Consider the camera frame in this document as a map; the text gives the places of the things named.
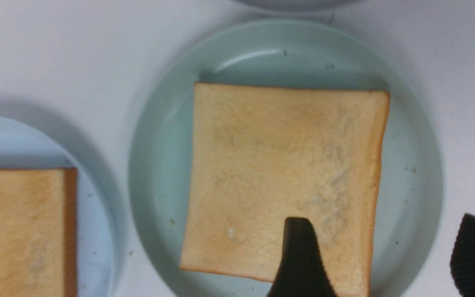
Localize grey plate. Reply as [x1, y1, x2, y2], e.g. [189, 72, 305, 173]
[238, 0, 354, 12]

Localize light green plate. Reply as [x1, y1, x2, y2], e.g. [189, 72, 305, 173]
[128, 19, 445, 297]

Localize light blue plate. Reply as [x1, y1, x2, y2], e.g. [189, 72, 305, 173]
[0, 116, 118, 297]

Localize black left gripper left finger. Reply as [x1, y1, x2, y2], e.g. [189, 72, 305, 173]
[267, 217, 337, 297]

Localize toast bread slice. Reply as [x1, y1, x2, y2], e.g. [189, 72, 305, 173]
[180, 82, 390, 297]
[0, 168, 78, 297]

